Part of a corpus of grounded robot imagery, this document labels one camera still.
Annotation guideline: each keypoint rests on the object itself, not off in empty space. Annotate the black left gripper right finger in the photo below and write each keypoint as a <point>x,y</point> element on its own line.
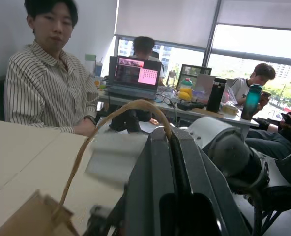
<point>199,172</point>

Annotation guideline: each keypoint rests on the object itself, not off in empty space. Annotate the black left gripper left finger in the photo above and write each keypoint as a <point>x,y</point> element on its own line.
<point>150,177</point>

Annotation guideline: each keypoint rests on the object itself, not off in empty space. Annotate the black game controller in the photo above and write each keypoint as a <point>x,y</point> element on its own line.
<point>191,105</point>

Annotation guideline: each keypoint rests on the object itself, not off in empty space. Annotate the roll of tape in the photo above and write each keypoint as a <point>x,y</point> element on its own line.
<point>230,109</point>

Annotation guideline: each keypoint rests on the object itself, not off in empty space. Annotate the white office desk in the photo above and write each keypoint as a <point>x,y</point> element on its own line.
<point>165,107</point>

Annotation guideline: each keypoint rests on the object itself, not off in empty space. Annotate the black tall thermos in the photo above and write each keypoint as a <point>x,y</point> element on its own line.
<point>216,94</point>

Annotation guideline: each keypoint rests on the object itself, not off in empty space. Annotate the person in dark trousers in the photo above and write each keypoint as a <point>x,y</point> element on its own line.
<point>273,142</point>

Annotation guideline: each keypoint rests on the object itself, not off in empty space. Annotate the black wristwatch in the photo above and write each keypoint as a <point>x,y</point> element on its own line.
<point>90,120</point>

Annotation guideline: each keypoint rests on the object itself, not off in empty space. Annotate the yellow drink bottle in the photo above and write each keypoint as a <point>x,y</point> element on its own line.
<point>186,89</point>

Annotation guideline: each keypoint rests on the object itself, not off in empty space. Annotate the teal water bottle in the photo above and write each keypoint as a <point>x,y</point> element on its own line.
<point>251,103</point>

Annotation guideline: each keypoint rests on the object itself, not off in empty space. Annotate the person in white t-shirt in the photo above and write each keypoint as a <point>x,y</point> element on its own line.
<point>243,86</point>

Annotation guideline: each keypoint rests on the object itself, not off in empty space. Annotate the black framed monitor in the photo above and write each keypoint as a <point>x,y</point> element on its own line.
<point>188,71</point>

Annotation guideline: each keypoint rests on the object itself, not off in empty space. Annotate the black smartphone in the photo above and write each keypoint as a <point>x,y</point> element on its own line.
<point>286,118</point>

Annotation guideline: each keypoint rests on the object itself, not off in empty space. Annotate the open laptop with pink screen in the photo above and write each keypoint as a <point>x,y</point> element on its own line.
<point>135,73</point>

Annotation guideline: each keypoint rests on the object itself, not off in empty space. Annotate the person behind laptop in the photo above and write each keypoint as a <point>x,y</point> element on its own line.
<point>144,48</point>

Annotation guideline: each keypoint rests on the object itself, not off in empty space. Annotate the person in striped shirt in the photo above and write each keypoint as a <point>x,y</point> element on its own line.
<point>49,93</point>

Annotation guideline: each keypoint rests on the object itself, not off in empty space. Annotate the white roller blind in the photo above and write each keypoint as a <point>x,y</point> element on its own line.
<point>162,19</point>
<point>261,12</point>

